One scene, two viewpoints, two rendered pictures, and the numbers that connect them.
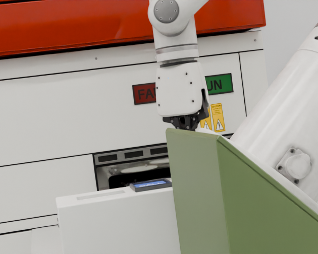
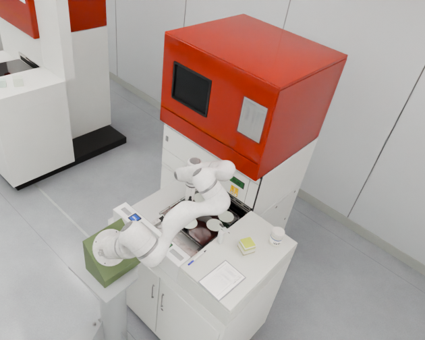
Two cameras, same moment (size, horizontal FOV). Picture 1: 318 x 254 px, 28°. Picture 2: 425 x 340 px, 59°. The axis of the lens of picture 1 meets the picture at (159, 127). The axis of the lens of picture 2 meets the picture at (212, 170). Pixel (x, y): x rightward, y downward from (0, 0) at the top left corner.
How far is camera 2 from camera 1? 2.00 m
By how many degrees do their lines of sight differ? 55
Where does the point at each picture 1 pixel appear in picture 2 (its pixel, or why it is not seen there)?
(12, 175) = (179, 161)
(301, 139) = (103, 250)
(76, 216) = (115, 213)
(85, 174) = not seen: hidden behind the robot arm
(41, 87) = (191, 145)
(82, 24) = (200, 139)
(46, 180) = not seen: hidden behind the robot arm
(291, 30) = not seen: outside the picture
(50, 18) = (192, 131)
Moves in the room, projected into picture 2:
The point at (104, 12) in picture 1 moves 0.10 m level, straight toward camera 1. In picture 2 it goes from (207, 140) to (194, 145)
